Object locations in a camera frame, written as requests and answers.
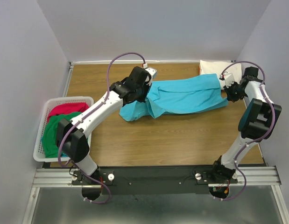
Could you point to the aluminium frame rail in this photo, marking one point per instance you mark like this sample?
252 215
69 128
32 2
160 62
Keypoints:
254 199

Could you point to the white plastic laundry basket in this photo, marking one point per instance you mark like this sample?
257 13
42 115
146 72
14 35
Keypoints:
38 153

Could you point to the green t shirt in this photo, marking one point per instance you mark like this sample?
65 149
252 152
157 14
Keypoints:
51 135

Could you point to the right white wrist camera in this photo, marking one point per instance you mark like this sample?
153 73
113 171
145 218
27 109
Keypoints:
226 80

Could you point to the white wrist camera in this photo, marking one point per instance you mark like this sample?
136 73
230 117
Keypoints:
151 73
226 80

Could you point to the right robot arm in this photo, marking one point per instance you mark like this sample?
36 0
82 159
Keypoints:
256 124

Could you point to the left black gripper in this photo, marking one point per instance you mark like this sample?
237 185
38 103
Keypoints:
143 99

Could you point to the folded white t shirt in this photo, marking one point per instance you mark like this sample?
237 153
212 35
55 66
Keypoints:
208 67

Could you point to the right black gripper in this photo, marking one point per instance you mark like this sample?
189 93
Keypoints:
229 97

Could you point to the cyan polo t shirt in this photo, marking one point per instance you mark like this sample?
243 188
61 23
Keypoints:
185 96

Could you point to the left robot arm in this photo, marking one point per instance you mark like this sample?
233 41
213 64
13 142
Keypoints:
87 121

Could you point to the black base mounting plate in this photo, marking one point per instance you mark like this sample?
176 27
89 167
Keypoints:
152 180

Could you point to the red t shirt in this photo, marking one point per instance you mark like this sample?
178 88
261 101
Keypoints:
68 108

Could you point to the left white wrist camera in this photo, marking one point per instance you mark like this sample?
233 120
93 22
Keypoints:
151 73

